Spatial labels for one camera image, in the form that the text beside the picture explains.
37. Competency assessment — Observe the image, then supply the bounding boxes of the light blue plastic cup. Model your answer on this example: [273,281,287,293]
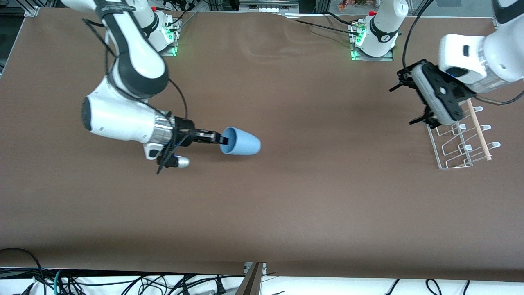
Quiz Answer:
[220,127,262,156]

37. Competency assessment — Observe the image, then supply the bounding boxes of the table cover sheet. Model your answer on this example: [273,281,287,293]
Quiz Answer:
[0,7,524,283]

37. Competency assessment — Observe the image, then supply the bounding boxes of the colourful packaging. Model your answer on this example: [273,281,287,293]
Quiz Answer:
[338,0,383,12]

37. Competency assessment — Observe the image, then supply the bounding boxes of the grey power strip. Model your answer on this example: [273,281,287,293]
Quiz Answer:
[239,0,300,13]

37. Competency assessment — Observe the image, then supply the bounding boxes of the metal table leg bar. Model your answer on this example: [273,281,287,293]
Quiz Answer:
[237,262,263,295]

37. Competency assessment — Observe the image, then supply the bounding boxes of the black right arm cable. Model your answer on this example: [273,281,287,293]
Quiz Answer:
[82,16,189,120]

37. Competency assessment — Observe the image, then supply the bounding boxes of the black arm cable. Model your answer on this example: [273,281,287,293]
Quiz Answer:
[402,0,524,106]
[82,16,189,120]

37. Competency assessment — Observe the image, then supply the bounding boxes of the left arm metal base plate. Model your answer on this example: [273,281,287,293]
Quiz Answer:
[350,23,394,62]

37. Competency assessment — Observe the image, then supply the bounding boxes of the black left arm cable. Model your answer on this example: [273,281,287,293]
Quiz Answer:
[402,0,524,106]

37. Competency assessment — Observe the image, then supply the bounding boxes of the white wire cup rack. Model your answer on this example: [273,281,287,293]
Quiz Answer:
[426,100,501,170]

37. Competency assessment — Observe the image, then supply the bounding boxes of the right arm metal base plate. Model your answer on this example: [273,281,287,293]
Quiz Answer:
[158,18,179,57]

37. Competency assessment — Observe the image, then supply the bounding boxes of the short black table cable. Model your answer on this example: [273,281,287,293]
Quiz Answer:
[325,11,359,26]

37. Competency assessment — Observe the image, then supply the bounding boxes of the long black table cable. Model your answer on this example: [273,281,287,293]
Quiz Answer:
[282,14,363,36]

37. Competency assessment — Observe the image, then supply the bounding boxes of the thin grey cable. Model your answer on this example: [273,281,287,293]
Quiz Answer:
[177,11,200,34]

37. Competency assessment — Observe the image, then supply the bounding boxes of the white metal edge bracket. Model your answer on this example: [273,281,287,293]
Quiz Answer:
[244,262,267,276]

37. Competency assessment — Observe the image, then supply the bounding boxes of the black looped floor cable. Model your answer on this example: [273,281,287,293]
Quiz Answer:
[0,247,43,287]

